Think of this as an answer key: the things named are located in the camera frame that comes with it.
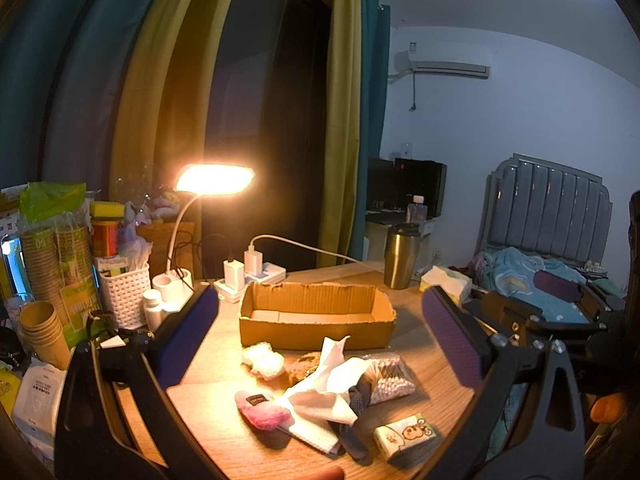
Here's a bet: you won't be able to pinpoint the yellow tissue pocket pack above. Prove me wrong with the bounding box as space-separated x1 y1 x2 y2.
373 413 437 460

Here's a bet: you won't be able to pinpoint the bag of cotton swabs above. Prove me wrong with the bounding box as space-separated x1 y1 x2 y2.
363 352 416 404

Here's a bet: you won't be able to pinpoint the pink fuzzy sock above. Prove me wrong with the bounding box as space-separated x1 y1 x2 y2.
234 390 292 431

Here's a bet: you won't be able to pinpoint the grey dotted sock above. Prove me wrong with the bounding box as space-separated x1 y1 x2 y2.
330 375 372 465

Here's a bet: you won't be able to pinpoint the brown fuzzy sock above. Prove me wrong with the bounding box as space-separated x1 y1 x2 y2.
286 352 320 386

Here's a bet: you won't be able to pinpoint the white towel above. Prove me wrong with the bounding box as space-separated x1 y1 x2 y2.
276 336 369 454

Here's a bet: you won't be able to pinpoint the blue bed blanket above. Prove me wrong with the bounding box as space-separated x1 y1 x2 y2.
472 247 587 324

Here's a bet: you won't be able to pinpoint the white mask package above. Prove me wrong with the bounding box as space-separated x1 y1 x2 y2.
12 360 66 460

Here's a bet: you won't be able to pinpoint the grey padded headboard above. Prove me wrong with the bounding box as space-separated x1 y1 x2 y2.
476 154 613 266

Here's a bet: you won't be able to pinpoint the tissue box on table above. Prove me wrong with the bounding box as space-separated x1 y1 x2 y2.
419 266 472 306

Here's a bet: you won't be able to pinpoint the white pill bottle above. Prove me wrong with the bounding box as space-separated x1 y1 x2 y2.
142 288 164 332

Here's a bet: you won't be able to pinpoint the white woven basket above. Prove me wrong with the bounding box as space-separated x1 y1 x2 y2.
99 264 151 330

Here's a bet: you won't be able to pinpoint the stack of paper cups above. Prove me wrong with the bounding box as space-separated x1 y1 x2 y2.
18 301 70 370

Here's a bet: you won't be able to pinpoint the white desk lamp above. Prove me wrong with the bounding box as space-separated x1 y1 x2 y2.
152 164 255 308

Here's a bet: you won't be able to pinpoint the white cotton balls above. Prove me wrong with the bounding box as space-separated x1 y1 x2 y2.
242 341 285 380

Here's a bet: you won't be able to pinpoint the steel travel tumbler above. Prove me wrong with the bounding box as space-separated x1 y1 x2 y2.
384 222 421 289

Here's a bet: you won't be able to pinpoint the clear water bottle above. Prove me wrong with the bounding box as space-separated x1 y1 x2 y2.
406 195 427 226

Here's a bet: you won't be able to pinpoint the brown paper bag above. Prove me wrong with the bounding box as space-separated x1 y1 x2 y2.
136 222 194 278

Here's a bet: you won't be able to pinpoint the packaged paper cups green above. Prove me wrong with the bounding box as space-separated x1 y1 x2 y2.
18 182 101 348

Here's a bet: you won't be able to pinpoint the brown cardboard box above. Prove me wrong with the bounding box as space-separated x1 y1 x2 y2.
239 282 397 351

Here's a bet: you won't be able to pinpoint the red can yellow lid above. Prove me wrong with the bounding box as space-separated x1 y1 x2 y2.
90 200 125 258

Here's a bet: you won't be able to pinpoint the white power strip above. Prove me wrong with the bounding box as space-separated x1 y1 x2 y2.
214 262 286 304

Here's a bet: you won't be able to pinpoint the black monitor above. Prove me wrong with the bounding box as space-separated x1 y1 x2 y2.
366 157 448 218

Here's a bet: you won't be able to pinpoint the yellow curtain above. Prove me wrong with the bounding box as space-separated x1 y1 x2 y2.
317 0 361 266

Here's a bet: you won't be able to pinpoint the teal curtain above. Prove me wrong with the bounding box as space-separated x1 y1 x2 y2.
347 0 390 260

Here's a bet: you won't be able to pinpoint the white charger with black cable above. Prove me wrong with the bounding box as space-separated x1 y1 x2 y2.
224 259 245 290

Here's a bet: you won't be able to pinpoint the wall air conditioner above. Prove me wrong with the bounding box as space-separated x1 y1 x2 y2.
408 42 492 79

